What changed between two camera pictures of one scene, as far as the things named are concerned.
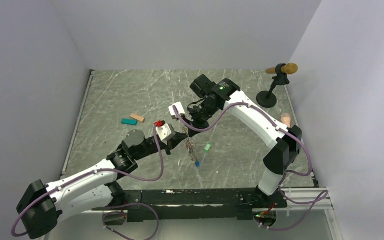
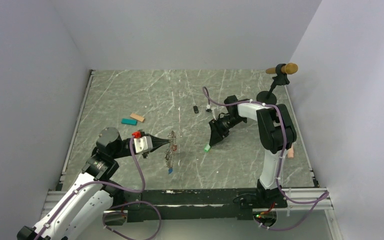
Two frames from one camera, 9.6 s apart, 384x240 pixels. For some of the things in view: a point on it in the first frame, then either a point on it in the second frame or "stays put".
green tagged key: x=208 y=147 stays put
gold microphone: x=290 y=68 stays put
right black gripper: x=192 y=122 → x=217 y=133
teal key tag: x=129 y=121 stays put
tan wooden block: x=137 y=117 stays put
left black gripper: x=178 y=138 → x=158 y=142
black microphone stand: x=268 y=99 stays put
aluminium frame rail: x=307 y=195 stays put
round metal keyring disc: x=189 y=144 → x=170 y=151
